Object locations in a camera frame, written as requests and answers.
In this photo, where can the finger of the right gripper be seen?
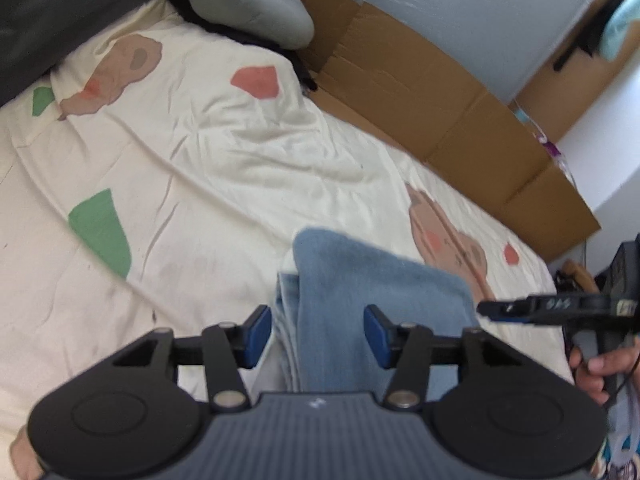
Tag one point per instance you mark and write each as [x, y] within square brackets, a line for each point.
[503, 317]
[524, 306]

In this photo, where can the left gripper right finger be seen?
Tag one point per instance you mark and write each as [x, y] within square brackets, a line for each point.
[409, 350]

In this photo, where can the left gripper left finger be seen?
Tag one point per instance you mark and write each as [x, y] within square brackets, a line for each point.
[223, 350]

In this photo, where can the light blue denim jeans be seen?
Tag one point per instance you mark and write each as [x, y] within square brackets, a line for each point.
[318, 317]

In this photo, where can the person's right hand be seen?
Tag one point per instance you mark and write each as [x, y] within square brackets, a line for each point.
[590, 374]

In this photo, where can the cream cartoon print bedsheet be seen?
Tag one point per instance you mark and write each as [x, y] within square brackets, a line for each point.
[158, 177]

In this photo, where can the brown cardboard box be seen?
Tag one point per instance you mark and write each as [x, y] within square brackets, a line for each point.
[384, 77]

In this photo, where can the grey blue headboard panel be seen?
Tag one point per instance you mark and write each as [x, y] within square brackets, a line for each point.
[502, 43]

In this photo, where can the grey plush toy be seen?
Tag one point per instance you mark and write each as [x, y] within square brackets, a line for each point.
[284, 22]

